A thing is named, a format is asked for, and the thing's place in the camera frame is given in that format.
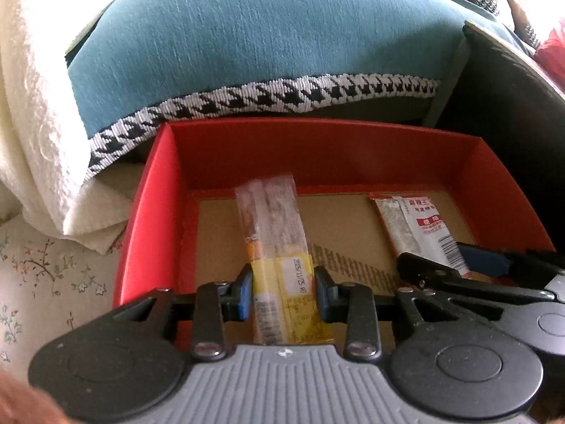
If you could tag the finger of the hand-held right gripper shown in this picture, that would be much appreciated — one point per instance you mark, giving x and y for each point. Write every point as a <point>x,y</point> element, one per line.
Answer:
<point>483,259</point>
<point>423,274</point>

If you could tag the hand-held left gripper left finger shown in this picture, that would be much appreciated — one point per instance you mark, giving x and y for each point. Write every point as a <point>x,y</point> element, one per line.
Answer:
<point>242,297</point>

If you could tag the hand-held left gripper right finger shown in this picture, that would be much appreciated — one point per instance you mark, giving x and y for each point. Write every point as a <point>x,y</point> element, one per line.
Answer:
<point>324,299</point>

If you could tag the white red sauce packet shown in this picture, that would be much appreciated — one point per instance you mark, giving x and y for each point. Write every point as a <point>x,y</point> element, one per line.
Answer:
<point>419,229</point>

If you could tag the yellow clear snack packet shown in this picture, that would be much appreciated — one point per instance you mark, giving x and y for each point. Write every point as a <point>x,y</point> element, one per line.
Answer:
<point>282,238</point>

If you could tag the red cardboard box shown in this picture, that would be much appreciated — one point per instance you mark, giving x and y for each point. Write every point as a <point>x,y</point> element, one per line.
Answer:
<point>309,163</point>

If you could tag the dark coffee table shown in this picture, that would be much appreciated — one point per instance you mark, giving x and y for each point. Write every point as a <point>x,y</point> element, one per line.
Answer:
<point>507,119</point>

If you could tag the floral mat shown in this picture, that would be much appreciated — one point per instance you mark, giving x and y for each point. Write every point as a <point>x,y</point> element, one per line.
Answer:
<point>44,282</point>

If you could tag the red plastic bag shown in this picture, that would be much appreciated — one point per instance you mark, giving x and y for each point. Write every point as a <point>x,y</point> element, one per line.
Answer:
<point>551,51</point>

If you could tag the teal houndstooth-trimmed cushion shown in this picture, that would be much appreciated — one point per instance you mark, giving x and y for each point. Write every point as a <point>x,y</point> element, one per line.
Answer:
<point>265,31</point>

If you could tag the white textured towel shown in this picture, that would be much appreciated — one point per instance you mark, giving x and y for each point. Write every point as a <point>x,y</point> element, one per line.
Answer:
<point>35,119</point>

